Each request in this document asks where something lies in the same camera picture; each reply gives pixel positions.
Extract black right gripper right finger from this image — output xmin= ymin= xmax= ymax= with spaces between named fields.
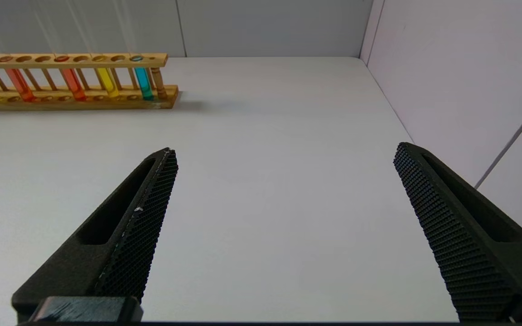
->
xmin=393 ymin=142 xmax=522 ymax=323

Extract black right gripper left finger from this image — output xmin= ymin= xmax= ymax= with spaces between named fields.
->
xmin=11 ymin=148 xmax=179 ymax=324

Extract wooden test tube rack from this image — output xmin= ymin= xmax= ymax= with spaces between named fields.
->
xmin=0 ymin=53 xmax=179 ymax=112

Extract yellow pigment glass test tube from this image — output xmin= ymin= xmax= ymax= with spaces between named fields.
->
xmin=72 ymin=0 xmax=120 ymax=99

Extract orange pigment glass test tube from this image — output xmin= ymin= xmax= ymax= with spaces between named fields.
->
xmin=34 ymin=0 xmax=87 ymax=102
xmin=0 ymin=0 xmax=36 ymax=103

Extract blue pigment glass test tube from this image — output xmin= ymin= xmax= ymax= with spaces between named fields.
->
xmin=116 ymin=0 xmax=155 ymax=101

